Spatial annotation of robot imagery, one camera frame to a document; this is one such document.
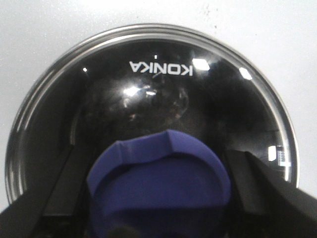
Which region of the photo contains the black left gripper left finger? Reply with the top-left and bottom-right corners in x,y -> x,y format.
0,145 -> 87,238

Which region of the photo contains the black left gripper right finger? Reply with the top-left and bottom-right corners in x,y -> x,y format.
222,150 -> 317,238

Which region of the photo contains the glass lid with blue knob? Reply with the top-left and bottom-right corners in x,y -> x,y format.
5,24 -> 298,238

